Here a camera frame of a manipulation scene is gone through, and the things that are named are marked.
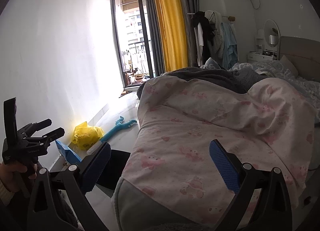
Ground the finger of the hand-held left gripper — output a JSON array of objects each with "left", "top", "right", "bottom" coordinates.
[
  {"left": 27, "top": 118, "right": 52, "bottom": 131},
  {"left": 41, "top": 127, "right": 65, "bottom": 141}
]

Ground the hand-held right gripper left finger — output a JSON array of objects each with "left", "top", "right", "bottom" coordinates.
[{"left": 27, "top": 142, "right": 112, "bottom": 231}]

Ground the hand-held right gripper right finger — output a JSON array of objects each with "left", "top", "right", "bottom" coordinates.
[{"left": 209, "top": 139, "right": 293, "bottom": 231}]

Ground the black waste bin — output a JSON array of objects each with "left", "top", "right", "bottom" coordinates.
[{"left": 96, "top": 149, "right": 131, "bottom": 191}]

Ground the person's left forearm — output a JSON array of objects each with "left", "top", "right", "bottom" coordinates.
[{"left": 0, "top": 180, "right": 15, "bottom": 206}]

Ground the person's left hand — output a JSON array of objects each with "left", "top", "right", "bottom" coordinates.
[{"left": 0, "top": 162, "right": 38, "bottom": 193}]

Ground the blue plastic pack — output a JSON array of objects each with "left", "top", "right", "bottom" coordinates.
[{"left": 55, "top": 140, "right": 82, "bottom": 164}]

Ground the yellow plastic bag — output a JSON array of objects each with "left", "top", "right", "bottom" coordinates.
[{"left": 72, "top": 121, "right": 105, "bottom": 150}]

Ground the blue toy back scratcher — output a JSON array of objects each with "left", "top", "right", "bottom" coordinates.
[{"left": 86, "top": 116, "right": 138, "bottom": 155}]

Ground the person's dark clothing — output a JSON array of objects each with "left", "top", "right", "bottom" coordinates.
[{"left": 56, "top": 188, "right": 79, "bottom": 229}]

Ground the pink printed blanket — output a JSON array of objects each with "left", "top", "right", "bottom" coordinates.
[{"left": 117, "top": 76, "right": 315, "bottom": 224}]

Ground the dark grey fleece blanket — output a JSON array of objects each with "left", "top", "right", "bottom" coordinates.
[{"left": 137, "top": 67, "right": 270, "bottom": 99}]

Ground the blue patterned duvet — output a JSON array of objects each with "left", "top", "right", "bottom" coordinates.
[{"left": 201, "top": 57, "right": 320, "bottom": 124}]

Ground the white dresser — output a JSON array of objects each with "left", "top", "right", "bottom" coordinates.
[{"left": 247, "top": 52, "right": 278, "bottom": 63}]

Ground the beige pillow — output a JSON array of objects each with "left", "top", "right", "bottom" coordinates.
[{"left": 279, "top": 55, "right": 299, "bottom": 77}]

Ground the light blue shirt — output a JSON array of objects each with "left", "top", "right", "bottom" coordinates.
[{"left": 221, "top": 22, "right": 239, "bottom": 70}]

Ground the balcony glass door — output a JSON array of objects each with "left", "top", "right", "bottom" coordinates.
[{"left": 111, "top": 0, "right": 154, "bottom": 89}]

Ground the white desktop shelf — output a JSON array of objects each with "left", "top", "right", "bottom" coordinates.
[{"left": 255, "top": 29, "right": 265, "bottom": 53}]

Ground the white shirt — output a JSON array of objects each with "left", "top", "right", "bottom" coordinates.
[{"left": 197, "top": 22, "right": 203, "bottom": 47}]

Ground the silver table lamp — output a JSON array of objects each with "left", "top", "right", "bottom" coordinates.
[{"left": 269, "top": 35, "right": 277, "bottom": 57}]

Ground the beige bed headboard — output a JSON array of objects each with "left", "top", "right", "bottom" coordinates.
[{"left": 279, "top": 36, "right": 320, "bottom": 82}]

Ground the round white mirror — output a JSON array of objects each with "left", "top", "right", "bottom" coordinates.
[{"left": 264, "top": 19, "right": 280, "bottom": 54}]

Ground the grey curtain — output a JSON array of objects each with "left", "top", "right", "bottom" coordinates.
[
  {"left": 142, "top": 0, "right": 165, "bottom": 78},
  {"left": 175, "top": 0, "right": 199, "bottom": 68}
]

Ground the clothes rack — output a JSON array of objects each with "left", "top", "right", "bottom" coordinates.
[{"left": 187, "top": 12, "right": 236, "bottom": 22}]

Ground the yellow curtain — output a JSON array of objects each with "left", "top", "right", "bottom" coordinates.
[{"left": 150, "top": 0, "right": 188, "bottom": 72}]

